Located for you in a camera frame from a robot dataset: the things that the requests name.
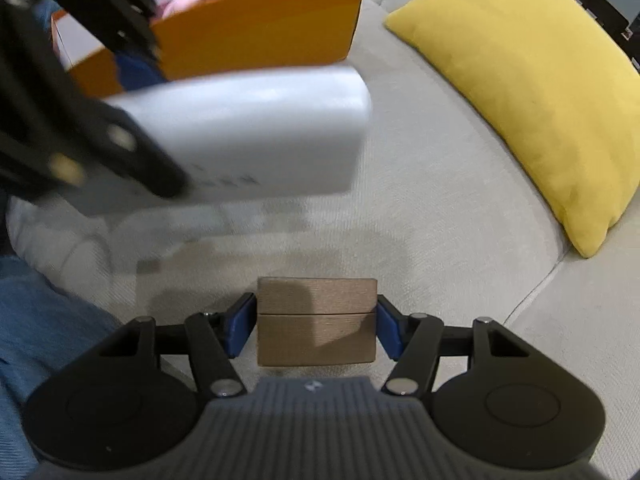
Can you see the long white box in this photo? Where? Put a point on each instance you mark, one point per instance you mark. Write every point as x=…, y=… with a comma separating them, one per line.
x=270, y=135

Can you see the beige fabric sofa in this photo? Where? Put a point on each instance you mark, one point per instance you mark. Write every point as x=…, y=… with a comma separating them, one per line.
x=425, y=185

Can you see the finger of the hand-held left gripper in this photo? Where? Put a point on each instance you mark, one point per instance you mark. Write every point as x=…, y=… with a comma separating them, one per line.
x=140, y=72
x=127, y=147

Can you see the brown cardboard box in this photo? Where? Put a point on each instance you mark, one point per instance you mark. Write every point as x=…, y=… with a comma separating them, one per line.
x=315, y=325

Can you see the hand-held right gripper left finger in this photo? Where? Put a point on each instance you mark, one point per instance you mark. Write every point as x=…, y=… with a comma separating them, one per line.
x=241, y=327

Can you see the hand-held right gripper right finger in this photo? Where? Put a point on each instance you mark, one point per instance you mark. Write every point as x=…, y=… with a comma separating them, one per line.
x=389, y=330

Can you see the yellow pillow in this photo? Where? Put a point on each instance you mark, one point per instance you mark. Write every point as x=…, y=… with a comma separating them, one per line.
x=540, y=100

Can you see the person's blue jeans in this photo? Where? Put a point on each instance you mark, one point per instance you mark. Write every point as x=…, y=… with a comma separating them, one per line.
x=40, y=320

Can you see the orange cardboard box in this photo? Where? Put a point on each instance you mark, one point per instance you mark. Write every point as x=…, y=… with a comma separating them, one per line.
x=260, y=30

